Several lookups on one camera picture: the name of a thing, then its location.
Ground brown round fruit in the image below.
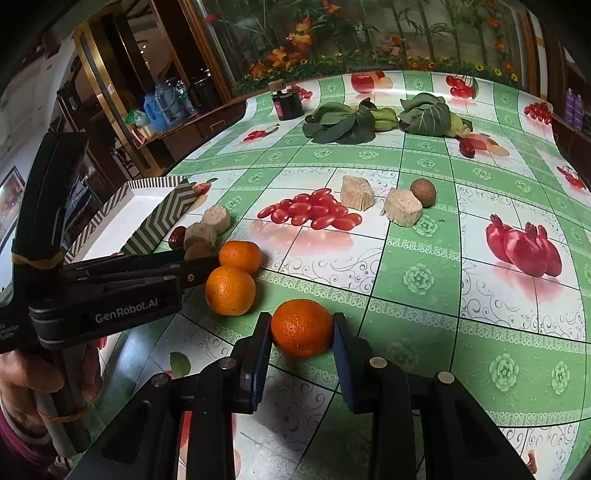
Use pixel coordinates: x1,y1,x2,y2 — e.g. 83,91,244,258
184,239,214,261

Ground beige cylinder cake front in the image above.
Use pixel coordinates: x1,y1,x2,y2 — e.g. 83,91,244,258
183,222,217,250

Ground beige cylinder cake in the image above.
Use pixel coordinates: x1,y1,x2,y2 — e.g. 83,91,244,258
183,222,217,250
202,205,231,235

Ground beige cylinder cake back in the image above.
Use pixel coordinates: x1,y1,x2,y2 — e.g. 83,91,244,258
202,205,231,235

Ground beige square cake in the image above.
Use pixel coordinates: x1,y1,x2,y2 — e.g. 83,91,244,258
341,175,375,211
381,188,423,227

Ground brown kiwi fruit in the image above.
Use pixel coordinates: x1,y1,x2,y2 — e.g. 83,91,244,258
410,178,437,208

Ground person's left hand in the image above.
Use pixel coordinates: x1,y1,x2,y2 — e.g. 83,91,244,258
1,337,106,436

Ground white tray with striped rim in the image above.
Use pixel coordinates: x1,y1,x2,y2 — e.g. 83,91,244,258
64,176,197,264

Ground green snack bag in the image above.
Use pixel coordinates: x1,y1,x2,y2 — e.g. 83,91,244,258
124,109,150,128

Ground blue thermos jug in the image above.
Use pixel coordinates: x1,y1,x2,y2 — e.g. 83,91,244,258
143,93,167,134

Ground grey-blue thermos jug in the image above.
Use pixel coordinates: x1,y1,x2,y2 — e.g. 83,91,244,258
154,83,187,128

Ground dark wooden cabinet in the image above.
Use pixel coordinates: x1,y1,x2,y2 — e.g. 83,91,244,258
138,99,246,164

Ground left leafy green vegetable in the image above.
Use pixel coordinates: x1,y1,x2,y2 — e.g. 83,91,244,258
303,98,399,145

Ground leafy green vegetable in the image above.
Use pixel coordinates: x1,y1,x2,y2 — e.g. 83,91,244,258
303,98,399,145
398,92,473,139

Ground red jujube near vegetables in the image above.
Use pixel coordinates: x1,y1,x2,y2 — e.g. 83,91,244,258
459,138,476,158

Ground right leafy green vegetable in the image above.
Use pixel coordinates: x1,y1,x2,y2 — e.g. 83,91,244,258
398,92,473,139

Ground black jar with pink label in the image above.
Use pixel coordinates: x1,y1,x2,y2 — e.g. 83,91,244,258
271,90,304,121

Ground purple bottles on shelf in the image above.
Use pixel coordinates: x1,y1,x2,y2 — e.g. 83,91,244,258
564,88,584,131

